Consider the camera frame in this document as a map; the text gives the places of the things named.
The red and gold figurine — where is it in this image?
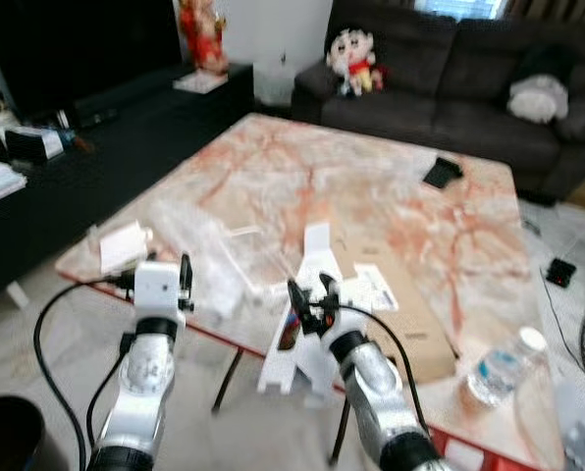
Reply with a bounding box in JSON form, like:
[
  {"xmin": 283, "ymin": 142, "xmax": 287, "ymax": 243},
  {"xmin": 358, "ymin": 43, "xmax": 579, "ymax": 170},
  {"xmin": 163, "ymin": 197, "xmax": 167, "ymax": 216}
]
[{"xmin": 177, "ymin": 0, "xmax": 231, "ymax": 76}]

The grey fluffy cushion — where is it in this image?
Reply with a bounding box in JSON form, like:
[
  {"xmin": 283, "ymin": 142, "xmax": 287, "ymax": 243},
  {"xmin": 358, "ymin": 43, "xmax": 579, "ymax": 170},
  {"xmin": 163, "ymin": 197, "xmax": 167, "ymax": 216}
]
[{"xmin": 507, "ymin": 71, "xmax": 571, "ymax": 125}]

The marble top folding table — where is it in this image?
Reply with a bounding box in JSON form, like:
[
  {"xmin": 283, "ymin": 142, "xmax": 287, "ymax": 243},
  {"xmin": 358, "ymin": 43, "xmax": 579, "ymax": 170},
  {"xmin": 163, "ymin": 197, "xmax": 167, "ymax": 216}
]
[{"xmin": 55, "ymin": 113, "xmax": 565, "ymax": 471}]

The white booklet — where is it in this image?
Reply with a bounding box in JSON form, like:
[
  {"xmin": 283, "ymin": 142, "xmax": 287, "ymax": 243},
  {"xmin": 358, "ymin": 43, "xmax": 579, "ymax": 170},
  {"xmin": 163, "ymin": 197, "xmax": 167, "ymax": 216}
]
[{"xmin": 172, "ymin": 71, "xmax": 229, "ymax": 95}]

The small white paper box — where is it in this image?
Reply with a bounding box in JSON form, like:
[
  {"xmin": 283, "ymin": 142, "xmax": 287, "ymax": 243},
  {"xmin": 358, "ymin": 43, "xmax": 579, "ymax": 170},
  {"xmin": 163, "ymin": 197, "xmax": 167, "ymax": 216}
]
[{"xmin": 97, "ymin": 223, "xmax": 155, "ymax": 277}]

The clear plastic water bottle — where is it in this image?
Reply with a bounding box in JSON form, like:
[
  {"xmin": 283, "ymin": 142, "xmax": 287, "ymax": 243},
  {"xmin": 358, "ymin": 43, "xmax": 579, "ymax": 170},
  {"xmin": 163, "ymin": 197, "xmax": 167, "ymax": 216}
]
[{"xmin": 465, "ymin": 327, "xmax": 550, "ymax": 407}]

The cartoon boy plush doll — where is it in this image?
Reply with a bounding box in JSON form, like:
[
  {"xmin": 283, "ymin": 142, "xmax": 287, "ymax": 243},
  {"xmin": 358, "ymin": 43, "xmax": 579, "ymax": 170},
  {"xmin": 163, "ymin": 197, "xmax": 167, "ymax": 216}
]
[{"xmin": 326, "ymin": 27, "xmax": 386, "ymax": 98}]

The dark brown sofa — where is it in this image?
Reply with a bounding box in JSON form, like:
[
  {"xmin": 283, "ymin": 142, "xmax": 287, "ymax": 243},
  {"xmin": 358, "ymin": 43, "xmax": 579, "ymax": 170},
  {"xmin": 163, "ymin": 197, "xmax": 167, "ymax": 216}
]
[{"xmin": 292, "ymin": 0, "xmax": 585, "ymax": 203}]

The long black tv cabinet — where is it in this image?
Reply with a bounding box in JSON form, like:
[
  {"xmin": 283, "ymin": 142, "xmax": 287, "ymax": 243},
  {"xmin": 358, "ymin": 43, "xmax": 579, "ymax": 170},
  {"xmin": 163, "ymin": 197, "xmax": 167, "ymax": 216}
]
[{"xmin": 0, "ymin": 63, "xmax": 255, "ymax": 303}]

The bright window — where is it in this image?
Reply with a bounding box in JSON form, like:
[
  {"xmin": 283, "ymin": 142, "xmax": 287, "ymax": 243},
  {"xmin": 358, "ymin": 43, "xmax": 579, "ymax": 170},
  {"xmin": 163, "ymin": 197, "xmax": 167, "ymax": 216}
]
[{"xmin": 414, "ymin": 0, "xmax": 510, "ymax": 22}]

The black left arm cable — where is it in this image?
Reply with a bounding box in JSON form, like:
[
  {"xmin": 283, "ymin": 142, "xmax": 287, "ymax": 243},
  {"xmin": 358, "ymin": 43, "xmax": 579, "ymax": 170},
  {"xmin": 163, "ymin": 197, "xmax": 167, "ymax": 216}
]
[{"xmin": 33, "ymin": 278, "xmax": 136, "ymax": 471}]

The flat brown cardboard box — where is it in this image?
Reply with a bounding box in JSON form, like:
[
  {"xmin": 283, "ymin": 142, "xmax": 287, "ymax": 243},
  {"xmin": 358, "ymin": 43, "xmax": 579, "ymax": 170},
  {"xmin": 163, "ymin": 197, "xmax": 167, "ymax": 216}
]
[{"xmin": 327, "ymin": 234, "xmax": 458, "ymax": 385}]

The clear plastic wrapping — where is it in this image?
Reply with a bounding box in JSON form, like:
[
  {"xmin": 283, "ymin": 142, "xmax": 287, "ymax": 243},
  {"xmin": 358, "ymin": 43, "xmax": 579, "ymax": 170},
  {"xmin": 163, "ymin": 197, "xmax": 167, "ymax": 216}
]
[{"xmin": 147, "ymin": 200, "xmax": 279, "ymax": 317}]

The small black wallet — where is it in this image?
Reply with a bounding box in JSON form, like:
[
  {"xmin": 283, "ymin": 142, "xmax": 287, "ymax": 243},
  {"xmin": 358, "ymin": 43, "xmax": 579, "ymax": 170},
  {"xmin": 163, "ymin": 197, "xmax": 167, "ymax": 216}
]
[{"xmin": 421, "ymin": 156, "xmax": 464, "ymax": 190}]

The black power adapter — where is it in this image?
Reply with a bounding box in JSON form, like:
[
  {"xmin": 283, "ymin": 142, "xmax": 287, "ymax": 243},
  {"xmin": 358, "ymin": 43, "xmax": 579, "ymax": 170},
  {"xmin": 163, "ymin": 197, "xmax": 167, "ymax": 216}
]
[{"xmin": 545, "ymin": 257, "xmax": 579, "ymax": 289}]

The black television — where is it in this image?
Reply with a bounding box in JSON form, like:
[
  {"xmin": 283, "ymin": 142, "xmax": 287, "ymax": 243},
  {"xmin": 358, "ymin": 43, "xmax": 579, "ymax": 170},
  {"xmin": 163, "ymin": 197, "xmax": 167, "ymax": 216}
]
[{"xmin": 0, "ymin": 0, "xmax": 183, "ymax": 111}]

